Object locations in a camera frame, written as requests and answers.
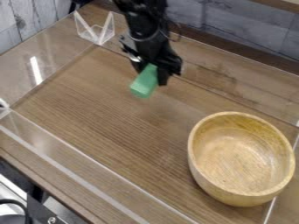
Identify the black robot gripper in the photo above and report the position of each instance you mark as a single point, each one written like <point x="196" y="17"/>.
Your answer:
<point x="152" y="50"/>

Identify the green rectangular block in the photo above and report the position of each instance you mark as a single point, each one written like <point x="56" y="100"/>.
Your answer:
<point x="146" y="82"/>

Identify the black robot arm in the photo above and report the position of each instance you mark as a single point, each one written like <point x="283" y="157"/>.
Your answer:
<point x="144" y="17"/>

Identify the round wooden bowl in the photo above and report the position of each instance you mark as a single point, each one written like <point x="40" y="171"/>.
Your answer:
<point x="240" y="158"/>

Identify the clear acrylic corner bracket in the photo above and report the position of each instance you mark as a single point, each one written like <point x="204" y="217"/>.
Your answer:
<point x="96" y="34"/>

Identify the clear acrylic tray wall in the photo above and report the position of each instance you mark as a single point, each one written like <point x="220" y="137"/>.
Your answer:
<point x="107" y="151"/>

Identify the black metal table bracket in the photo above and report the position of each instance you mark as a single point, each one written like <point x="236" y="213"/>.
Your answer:
<point x="40" y="214"/>

